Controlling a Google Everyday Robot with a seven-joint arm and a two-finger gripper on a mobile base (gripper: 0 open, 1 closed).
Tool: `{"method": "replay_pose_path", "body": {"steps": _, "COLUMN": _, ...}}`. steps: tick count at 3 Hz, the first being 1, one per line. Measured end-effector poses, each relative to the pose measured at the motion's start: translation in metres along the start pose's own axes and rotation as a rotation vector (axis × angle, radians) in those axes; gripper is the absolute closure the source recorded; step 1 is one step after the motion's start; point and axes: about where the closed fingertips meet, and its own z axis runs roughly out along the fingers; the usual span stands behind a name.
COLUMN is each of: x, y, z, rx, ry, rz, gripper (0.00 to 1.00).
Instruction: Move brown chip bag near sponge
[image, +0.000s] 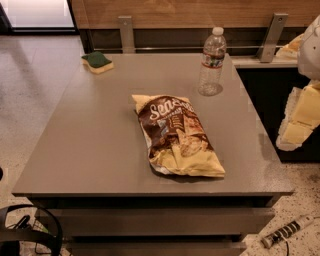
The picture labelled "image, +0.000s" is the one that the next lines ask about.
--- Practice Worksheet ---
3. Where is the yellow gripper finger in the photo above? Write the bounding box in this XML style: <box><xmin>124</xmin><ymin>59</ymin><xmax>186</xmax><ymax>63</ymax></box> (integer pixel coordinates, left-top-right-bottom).
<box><xmin>276</xmin><ymin>80</ymin><xmax>320</xmax><ymax>151</ymax></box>
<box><xmin>276</xmin><ymin>34</ymin><xmax>303</xmax><ymax>59</ymax></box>

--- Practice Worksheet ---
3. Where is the brown yellow chip bag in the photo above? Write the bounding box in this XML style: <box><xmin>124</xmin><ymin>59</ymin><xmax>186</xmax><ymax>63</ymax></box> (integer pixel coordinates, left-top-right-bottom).
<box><xmin>132</xmin><ymin>95</ymin><xmax>225</xmax><ymax>178</ymax></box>

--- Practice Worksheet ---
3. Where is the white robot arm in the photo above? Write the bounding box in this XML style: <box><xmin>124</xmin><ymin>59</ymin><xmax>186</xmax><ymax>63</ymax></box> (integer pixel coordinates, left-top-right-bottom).
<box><xmin>276</xmin><ymin>15</ymin><xmax>320</xmax><ymax>151</ymax></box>

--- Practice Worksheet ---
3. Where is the green yellow sponge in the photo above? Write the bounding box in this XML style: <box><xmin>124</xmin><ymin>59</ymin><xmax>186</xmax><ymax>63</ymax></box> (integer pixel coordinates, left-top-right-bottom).
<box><xmin>81</xmin><ymin>51</ymin><xmax>114</xmax><ymax>74</ymax></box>

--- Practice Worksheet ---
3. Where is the clear plastic water bottle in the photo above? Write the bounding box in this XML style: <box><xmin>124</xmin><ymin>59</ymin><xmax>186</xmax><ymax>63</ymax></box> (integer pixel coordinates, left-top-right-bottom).
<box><xmin>198</xmin><ymin>27</ymin><xmax>226</xmax><ymax>96</ymax></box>

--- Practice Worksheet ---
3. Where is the upper grey drawer front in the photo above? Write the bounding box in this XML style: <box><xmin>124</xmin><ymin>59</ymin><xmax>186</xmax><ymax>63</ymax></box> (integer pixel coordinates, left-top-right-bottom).
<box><xmin>36</xmin><ymin>208</ymin><xmax>274</xmax><ymax>237</ymax></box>

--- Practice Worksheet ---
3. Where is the grey drawer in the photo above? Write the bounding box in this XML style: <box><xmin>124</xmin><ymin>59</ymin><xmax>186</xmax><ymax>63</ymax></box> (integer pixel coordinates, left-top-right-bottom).
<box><xmin>36</xmin><ymin>208</ymin><xmax>274</xmax><ymax>237</ymax></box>
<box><xmin>69</xmin><ymin>242</ymin><xmax>246</xmax><ymax>256</ymax></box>

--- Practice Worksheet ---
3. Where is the lower grey drawer front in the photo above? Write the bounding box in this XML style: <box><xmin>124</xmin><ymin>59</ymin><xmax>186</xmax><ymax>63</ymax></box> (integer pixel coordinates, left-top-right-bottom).
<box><xmin>69</xmin><ymin>242</ymin><xmax>246</xmax><ymax>256</ymax></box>

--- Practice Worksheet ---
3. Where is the right metal bracket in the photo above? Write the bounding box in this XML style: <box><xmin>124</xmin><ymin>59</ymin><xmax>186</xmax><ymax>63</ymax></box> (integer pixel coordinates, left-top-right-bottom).
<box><xmin>257</xmin><ymin>13</ymin><xmax>288</xmax><ymax>63</ymax></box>

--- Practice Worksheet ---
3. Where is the metal bracket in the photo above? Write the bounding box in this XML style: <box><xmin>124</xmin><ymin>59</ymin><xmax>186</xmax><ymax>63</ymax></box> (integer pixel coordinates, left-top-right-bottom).
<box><xmin>257</xmin><ymin>13</ymin><xmax>288</xmax><ymax>63</ymax></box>
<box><xmin>118</xmin><ymin>16</ymin><xmax>136</xmax><ymax>54</ymax></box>

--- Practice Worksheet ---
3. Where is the left metal bracket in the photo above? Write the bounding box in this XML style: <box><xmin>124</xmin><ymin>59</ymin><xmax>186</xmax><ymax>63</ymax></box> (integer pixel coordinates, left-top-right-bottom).
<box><xmin>118</xmin><ymin>16</ymin><xmax>136</xmax><ymax>54</ymax></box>

